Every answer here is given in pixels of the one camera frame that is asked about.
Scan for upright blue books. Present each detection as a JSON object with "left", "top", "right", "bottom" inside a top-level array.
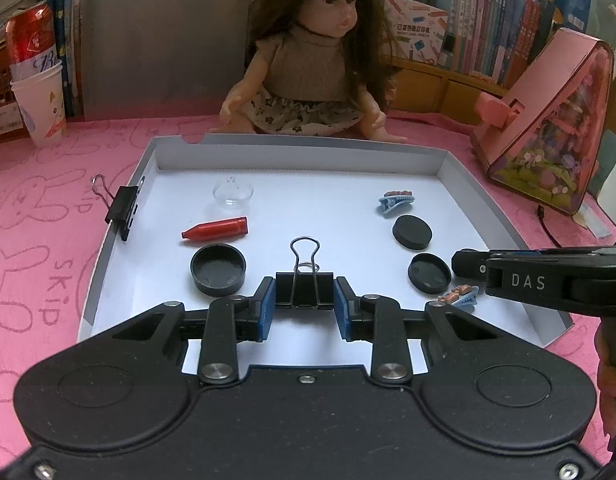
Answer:
[{"left": 43, "top": 0, "right": 86, "bottom": 121}]

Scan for black round cap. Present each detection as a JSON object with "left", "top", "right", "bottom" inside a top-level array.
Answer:
[
  {"left": 392, "top": 215, "right": 433, "bottom": 251},
  {"left": 190, "top": 244, "right": 247, "bottom": 297},
  {"left": 408, "top": 253, "right": 453, "bottom": 295}
]

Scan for red drink can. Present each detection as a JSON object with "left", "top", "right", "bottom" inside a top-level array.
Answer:
[{"left": 5, "top": 2, "right": 64, "bottom": 81}]

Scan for white shallow cardboard tray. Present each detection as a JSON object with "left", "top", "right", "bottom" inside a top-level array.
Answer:
[{"left": 77, "top": 135, "right": 574, "bottom": 376}]

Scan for pink rabbit print mat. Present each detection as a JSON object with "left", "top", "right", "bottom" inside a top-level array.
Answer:
[{"left": 0, "top": 110, "right": 616, "bottom": 466}]

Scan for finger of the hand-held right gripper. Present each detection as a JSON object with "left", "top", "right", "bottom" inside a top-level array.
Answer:
[
  {"left": 490, "top": 244, "right": 616, "bottom": 260},
  {"left": 452, "top": 248, "right": 494, "bottom": 282}
]

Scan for row of upright books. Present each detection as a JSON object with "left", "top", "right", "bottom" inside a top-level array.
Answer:
[{"left": 423, "top": 0, "right": 596, "bottom": 86}]

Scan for red crayon-shaped cap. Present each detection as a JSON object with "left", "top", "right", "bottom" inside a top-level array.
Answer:
[{"left": 181, "top": 216, "right": 249, "bottom": 242}]

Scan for yellow wooden organizer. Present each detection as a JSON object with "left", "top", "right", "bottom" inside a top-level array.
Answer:
[{"left": 388, "top": 55, "right": 511, "bottom": 126}]

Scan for person's right hand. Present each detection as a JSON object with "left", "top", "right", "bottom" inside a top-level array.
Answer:
[{"left": 594, "top": 316, "right": 616, "bottom": 453}]

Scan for black cable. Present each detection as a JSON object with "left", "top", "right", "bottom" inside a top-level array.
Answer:
[{"left": 536, "top": 204, "right": 563, "bottom": 248}]

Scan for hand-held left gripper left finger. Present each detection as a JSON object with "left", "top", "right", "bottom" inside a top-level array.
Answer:
[{"left": 112, "top": 277, "right": 277, "bottom": 386}]

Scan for grey panel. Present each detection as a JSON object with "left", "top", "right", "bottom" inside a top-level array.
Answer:
[{"left": 80, "top": 0, "right": 259, "bottom": 118}]

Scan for pink house-shaped box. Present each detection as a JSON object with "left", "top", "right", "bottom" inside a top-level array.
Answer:
[{"left": 470, "top": 27, "right": 616, "bottom": 217}]

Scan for long-haired baby doll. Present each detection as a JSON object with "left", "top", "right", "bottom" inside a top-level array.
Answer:
[{"left": 208, "top": 0, "right": 409, "bottom": 143}]

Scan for small blue hair clip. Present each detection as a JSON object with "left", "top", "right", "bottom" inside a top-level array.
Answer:
[
  {"left": 438, "top": 285, "right": 479, "bottom": 307},
  {"left": 378, "top": 190, "right": 415, "bottom": 219}
]

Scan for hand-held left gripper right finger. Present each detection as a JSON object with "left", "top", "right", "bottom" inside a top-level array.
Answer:
[{"left": 334, "top": 277, "right": 499, "bottom": 386}]

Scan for white paper cup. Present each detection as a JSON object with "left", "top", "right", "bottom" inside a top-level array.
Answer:
[{"left": 10, "top": 65, "right": 69, "bottom": 148}]

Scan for white box with colourful print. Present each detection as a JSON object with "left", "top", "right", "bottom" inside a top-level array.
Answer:
[{"left": 383, "top": 0, "right": 449, "bottom": 68}]

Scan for black binder clip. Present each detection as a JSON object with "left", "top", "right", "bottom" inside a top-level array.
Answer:
[
  {"left": 275, "top": 237, "right": 335, "bottom": 309},
  {"left": 90, "top": 174, "right": 146, "bottom": 242}
]

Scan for clear glass dome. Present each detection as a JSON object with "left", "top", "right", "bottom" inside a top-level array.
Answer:
[{"left": 213, "top": 175, "right": 255, "bottom": 211}]

